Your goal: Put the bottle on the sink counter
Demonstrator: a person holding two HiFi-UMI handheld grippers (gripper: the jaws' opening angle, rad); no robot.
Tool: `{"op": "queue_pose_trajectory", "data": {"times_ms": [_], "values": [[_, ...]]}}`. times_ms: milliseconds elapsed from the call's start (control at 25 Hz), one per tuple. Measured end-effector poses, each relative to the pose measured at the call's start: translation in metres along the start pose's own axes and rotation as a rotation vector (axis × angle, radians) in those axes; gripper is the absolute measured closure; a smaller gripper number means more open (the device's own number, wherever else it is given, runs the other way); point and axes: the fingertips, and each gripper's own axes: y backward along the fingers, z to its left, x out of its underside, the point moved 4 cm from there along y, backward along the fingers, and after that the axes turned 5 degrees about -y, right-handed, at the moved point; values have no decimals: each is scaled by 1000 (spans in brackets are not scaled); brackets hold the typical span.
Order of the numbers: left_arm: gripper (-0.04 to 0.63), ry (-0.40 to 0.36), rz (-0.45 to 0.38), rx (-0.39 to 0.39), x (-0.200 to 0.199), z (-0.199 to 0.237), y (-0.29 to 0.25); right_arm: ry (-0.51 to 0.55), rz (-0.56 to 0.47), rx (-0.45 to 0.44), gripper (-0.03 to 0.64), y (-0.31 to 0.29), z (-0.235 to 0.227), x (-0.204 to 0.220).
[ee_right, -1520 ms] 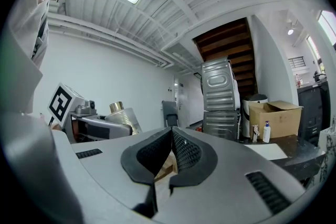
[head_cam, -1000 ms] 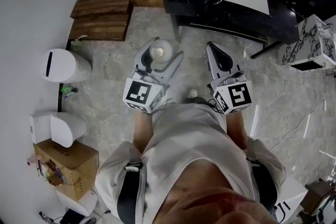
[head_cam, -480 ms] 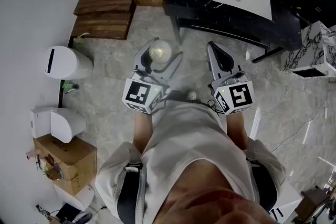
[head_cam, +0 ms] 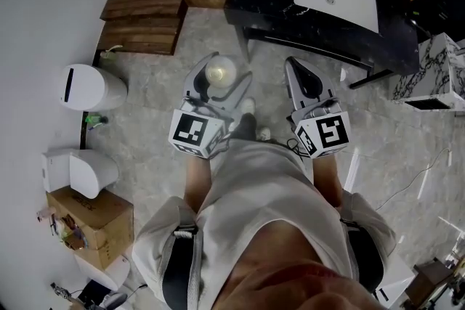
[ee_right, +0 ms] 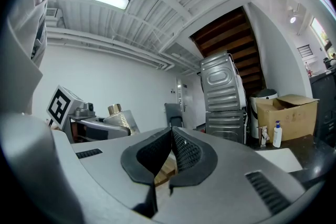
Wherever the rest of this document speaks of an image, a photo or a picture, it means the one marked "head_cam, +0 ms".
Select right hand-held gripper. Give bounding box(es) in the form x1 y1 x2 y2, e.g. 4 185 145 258
283 56 352 160

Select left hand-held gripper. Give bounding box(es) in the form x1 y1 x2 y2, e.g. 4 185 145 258
168 52 254 160

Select frosted glass bottle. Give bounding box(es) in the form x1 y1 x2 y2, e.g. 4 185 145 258
204 54 239 89

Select person's right forearm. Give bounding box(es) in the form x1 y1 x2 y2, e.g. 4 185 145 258
311 155 345 212

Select person's left forearm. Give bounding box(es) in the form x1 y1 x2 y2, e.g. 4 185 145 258
183 155 214 211

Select person's dark trousers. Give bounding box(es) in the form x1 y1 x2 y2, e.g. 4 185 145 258
230 113 259 143

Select dark wooden step platform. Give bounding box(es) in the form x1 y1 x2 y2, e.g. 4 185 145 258
97 0 190 57

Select person's white shirt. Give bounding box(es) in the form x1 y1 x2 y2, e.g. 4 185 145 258
131 137 397 310

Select small green item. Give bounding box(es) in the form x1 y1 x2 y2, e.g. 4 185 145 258
84 112 110 132

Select white veined marble cabinet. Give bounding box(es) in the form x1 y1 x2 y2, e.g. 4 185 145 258
389 32 465 112

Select white bin with black slot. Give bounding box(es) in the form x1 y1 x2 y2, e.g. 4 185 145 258
59 63 129 113

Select white rounded plastic device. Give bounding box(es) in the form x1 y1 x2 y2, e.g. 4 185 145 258
41 148 120 200

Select brown cardboard box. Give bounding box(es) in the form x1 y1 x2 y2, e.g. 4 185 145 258
46 187 135 272

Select person's head and neck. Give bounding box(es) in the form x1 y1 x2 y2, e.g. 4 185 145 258
217 220 387 310

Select white box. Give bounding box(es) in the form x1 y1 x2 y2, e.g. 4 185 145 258
373 253 417 310

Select dark wooden furniture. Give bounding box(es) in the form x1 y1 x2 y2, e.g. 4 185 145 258
413 257 465 306

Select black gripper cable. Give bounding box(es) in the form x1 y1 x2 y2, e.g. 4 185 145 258
286 137 305 159

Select thin white floor cable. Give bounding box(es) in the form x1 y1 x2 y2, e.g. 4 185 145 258
373 147 454 212

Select person's right black harness strap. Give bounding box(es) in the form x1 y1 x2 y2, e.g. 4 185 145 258
340 219 387 294

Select person's black harness strap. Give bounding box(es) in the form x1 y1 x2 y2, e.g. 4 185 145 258
340 219 387 294
161 224 200 310

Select person's left black harness strap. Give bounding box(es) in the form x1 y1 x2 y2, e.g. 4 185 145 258
161 224 200 310

